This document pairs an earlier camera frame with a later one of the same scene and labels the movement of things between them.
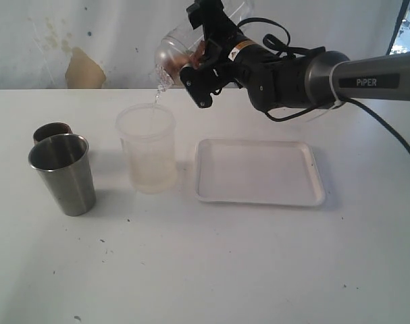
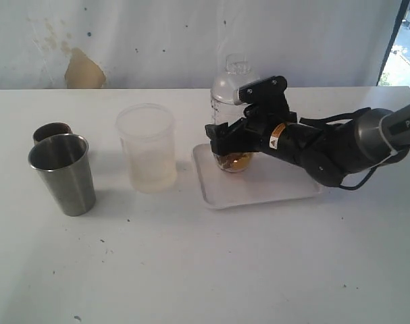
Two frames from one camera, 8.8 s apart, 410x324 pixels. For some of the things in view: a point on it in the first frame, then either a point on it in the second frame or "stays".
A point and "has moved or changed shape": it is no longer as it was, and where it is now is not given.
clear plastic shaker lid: [171, 56] has moved or changed shape
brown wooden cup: [49, 129] stays
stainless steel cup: [63, 163] stays
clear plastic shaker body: [240, 12] → [222, 113]
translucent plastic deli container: [147, 131] stays
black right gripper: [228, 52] → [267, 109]
